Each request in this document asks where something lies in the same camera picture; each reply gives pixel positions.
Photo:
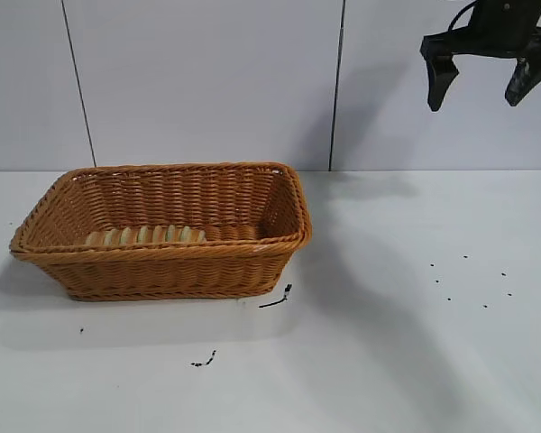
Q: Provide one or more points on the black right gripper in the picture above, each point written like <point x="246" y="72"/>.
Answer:
<point x="500" y="27"/>

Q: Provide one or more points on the long sliced bread loaf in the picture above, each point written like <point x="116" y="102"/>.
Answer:
<point x="140" y="235"/>

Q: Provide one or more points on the brown woven wicker basket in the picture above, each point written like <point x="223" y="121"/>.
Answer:
<point x="162" y="270"/>

